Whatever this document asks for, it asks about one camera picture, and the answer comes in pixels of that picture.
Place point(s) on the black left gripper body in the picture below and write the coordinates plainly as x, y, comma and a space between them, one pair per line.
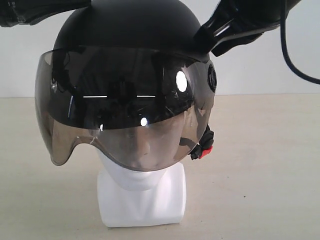
32, 12

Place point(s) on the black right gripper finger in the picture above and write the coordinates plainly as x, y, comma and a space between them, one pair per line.
227, 28

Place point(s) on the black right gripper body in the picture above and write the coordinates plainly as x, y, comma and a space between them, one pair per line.
258, 15

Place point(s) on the black helmet with tinted visor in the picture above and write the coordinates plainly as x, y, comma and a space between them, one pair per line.
126, 77

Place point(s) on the white mannequin head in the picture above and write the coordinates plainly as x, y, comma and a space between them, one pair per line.
128, 198

